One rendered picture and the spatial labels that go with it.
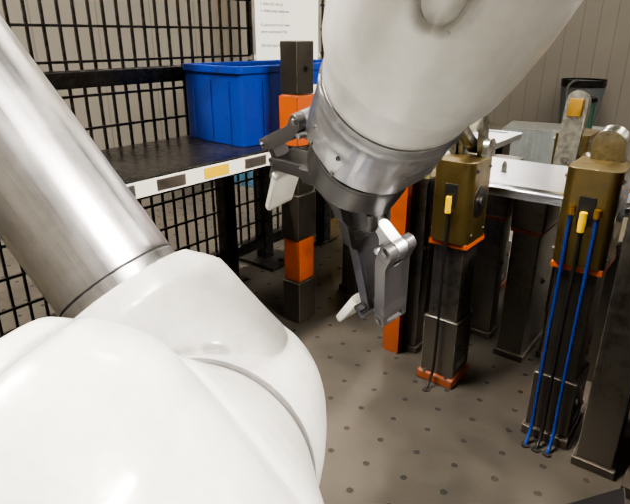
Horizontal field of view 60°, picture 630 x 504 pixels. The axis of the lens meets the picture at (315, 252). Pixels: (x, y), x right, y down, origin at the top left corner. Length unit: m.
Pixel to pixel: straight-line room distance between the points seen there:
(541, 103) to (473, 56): 8.45
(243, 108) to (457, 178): 0.38
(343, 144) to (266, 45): 0.94
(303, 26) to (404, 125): 1.07
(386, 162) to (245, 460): 0.17
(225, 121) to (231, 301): 0.61
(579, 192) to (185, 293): 0.46
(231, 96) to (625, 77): 7.86
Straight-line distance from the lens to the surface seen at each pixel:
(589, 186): 0.68
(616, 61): 8.59
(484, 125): 0.79
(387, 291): 0.43
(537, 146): 5.57
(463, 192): 0.76
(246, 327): 0.39
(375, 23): 0.24
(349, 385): 0.88
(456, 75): 0.24
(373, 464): 0.75
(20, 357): 0.24
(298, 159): 0.47
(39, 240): 0.43
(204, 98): 1.02
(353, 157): 0.31
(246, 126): 0.95
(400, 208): 0.86
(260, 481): 0.25
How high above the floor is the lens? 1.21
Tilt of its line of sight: 22 degrees down
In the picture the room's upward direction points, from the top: straight up
